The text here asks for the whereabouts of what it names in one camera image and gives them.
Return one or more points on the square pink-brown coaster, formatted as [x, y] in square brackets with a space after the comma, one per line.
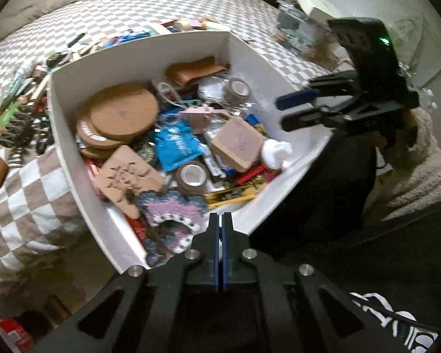
[238, 144]

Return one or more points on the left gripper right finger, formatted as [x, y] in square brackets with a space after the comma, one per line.
[238, 259]

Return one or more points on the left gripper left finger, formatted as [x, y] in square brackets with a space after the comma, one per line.
[206, 269]

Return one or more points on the black hair claw clip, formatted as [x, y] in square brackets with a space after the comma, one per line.
[19, 131]

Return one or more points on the blue foil packet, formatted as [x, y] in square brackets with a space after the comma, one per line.
[175, 145]

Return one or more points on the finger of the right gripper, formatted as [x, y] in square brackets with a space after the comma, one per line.
[304, 119]
[297, 98]

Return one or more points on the crochet pink purple coaster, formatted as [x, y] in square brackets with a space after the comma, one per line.
[173, 220]

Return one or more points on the clear plastic container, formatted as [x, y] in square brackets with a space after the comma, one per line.
[302, 35]

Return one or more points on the brown leather pouch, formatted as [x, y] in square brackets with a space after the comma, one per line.
[186, 73]

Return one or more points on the black marker pen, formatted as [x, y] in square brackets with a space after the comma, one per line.
[75, 40]

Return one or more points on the pink plastic piece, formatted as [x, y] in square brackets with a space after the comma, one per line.
[199, 117]

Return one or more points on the brown tape roll in bag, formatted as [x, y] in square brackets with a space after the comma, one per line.
[235, 92]

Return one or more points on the square wooden carved coaster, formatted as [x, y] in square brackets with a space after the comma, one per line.
[124, 176]

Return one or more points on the white flat box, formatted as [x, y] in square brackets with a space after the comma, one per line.
[320, 10]

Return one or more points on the checkered bed blanket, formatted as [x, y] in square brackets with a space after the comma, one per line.
[45, 247]

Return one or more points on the white plastic figure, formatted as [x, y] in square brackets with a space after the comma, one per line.
[274, 153]

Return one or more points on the white storage box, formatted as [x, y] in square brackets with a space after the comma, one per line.
[140, 61]

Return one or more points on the red box on floor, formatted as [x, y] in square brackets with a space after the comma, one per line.
[15, 336]

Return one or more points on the large round cork coaster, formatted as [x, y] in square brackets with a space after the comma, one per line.
[123, 111]

